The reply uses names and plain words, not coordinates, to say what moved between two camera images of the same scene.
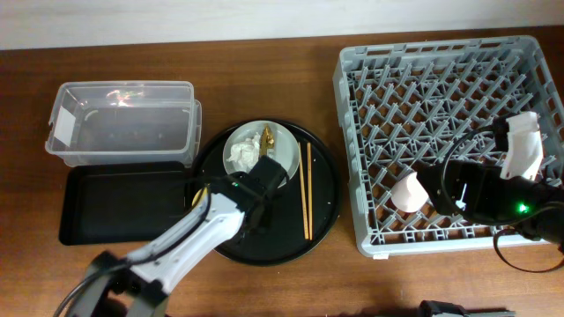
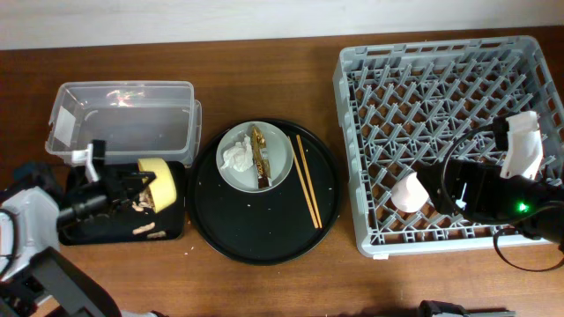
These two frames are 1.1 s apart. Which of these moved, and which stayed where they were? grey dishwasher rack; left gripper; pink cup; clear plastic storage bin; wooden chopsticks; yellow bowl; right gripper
Moved: yellow bowl; wooden chopsticks; left gripper
Stayed: grey dishwasher rack; pink cup; right gripper; clear plastic storage bin
